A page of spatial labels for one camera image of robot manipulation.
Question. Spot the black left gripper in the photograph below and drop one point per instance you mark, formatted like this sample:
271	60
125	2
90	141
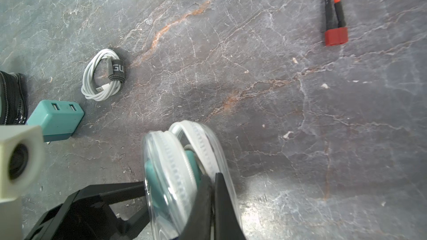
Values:
88	215

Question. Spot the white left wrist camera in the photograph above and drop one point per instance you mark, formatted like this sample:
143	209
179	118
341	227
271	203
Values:
22	158

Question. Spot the red black charger lead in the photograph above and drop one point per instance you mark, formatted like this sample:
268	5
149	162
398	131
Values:
336	29

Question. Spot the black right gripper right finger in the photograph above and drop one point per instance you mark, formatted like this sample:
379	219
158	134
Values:
226	222

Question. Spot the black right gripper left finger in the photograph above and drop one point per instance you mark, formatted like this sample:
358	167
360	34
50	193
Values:
198	225

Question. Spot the teal wall charger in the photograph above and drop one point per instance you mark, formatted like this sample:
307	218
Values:
158	199
58	119

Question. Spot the white coiled cable small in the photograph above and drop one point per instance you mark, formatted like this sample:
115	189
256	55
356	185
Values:
103	76

